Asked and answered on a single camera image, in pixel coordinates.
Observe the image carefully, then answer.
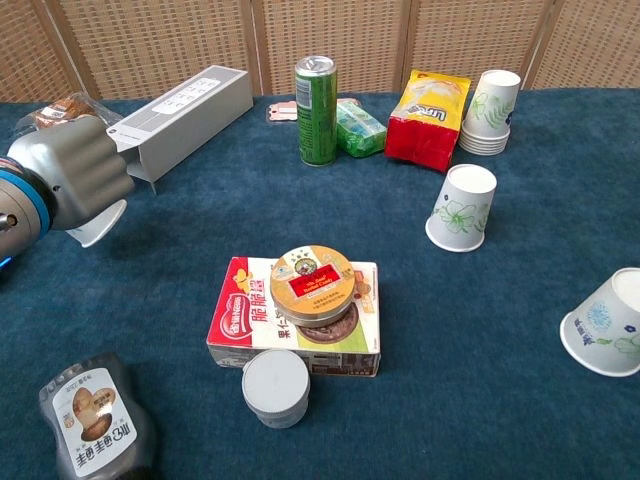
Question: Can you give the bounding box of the pink blister pack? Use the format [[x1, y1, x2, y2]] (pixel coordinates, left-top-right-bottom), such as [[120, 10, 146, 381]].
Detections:
[[264, 99, 300, 123]]

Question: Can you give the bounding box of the woven bamboo folding screen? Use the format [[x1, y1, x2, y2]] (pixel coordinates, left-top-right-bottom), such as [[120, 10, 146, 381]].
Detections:
[[0, 0, 640, 104]]

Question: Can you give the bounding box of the round gold tin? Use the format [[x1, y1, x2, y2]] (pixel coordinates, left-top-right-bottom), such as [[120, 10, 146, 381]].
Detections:
[[269, 244, 357, 329]]

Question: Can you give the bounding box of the yellow red snack bag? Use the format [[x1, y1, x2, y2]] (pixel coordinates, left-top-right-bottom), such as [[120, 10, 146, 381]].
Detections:
[[383, 69, 472, 174]]

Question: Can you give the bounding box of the blue table cloth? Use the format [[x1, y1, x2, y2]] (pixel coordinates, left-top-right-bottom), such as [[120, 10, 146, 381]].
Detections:
[[0, 87, 640, 480]]

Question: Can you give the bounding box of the white paper cup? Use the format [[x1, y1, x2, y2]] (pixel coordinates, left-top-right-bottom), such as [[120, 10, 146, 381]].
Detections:
[[458, 69, 522, 157]]

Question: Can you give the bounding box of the paper cup blue flower print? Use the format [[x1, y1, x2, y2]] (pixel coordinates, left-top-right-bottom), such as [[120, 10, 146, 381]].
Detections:
[[64, 198, 129, 249]]

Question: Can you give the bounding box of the long white power strip box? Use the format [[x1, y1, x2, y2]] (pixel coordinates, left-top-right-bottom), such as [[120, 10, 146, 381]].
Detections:
[[106, 64, 255, 195]]

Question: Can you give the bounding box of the paper cup green flower print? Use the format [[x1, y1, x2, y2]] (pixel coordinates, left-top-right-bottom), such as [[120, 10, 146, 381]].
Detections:
[[425, 163, 498, 253]]

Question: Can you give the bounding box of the red white wafer box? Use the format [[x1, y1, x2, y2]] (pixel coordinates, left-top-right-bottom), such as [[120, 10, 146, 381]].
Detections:
[[206, 256, 382, 379]]

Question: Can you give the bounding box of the grey squeeze sauce bottle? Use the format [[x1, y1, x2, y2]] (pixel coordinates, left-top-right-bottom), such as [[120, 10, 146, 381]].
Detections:
[[38, 352, 156, 480]]

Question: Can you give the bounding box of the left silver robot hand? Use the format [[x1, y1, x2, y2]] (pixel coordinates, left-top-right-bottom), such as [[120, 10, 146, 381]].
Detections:
[[7, 115, 136, 234]]

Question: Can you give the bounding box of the bread in clear wrapper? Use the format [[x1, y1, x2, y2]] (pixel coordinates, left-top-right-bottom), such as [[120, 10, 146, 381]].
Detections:
[[13, 92, 124, 141]]

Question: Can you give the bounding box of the green drink can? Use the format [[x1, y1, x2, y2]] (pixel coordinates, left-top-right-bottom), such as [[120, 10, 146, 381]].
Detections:
[[294, 55, 339, 167]]

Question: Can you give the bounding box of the green carton pack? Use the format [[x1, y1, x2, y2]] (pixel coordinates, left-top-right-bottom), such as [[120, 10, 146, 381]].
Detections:
[[335, 98, 388, 159]]

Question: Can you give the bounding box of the paper cup blue text print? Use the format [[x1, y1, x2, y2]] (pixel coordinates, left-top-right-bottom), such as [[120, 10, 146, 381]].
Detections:
[[559, 267, 640, 378]]

